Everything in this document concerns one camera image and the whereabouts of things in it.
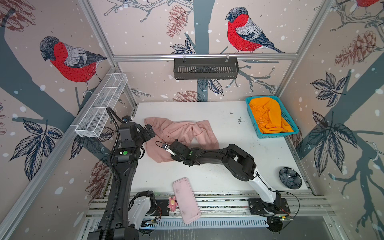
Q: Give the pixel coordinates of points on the black hanging wire basket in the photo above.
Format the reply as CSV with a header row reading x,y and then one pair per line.
x,y
206,68

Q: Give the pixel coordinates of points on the circuit board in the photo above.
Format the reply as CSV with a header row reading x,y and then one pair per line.
x,y
281,218
149,223

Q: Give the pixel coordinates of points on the teal plastic basket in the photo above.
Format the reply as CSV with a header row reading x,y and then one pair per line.
x,y
285,115

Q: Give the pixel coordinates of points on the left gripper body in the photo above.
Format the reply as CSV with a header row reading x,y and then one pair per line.
x,y
143,135

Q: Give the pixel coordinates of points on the small pink toy figure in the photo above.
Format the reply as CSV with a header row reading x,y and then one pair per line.
x,y
173,204

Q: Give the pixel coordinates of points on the pink shorts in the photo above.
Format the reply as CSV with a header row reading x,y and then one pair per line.
x,y
185,132

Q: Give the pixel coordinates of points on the orange shorts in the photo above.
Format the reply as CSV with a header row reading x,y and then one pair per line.
x,y
268,116

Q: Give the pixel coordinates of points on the white wire mesh shelf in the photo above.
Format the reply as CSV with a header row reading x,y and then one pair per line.
x,y
96,116

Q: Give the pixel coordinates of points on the pink tray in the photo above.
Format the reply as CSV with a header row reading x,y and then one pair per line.
x,y
186,200

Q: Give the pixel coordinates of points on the aluminium frame crossbar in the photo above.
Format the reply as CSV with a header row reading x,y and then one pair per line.
x,y
242,57

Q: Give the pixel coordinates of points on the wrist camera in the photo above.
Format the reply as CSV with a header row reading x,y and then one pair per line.
x,y
167,148
126,119

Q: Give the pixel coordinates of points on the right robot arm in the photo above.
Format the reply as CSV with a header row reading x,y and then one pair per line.
x,y
238,162

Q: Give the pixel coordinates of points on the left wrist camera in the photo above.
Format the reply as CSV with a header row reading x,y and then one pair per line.
x,y
126,119

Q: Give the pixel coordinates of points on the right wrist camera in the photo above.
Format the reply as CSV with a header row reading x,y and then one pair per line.
x,y
167,148

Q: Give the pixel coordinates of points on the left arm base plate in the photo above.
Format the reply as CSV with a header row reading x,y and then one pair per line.
x,y
159,208

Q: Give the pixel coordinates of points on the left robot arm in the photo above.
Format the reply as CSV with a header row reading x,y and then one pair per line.
x,y
123,217

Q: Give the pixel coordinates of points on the right circuit board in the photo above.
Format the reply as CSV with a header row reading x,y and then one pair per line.
x,y
281,218

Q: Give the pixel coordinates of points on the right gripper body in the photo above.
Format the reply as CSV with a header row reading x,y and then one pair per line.
x,y
179,157

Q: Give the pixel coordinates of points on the left circuit board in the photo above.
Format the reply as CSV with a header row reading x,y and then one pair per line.
x,y
149,223

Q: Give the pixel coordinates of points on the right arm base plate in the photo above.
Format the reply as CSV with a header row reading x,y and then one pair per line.
x,y
260,208

